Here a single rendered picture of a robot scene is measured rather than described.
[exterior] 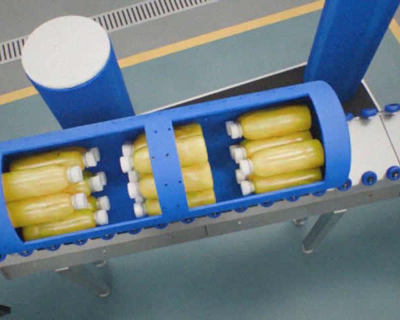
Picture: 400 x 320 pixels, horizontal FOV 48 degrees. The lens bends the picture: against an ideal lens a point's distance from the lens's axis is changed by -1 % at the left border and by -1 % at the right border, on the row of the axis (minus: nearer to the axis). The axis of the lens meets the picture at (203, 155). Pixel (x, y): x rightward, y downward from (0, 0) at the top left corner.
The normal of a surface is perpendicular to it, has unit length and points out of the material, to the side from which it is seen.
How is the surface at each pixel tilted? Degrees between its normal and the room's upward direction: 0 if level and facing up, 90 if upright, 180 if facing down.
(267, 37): 0
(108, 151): 58
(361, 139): 0
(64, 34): 0
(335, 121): 13
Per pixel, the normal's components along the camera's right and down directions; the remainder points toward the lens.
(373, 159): -0.03, -0.42
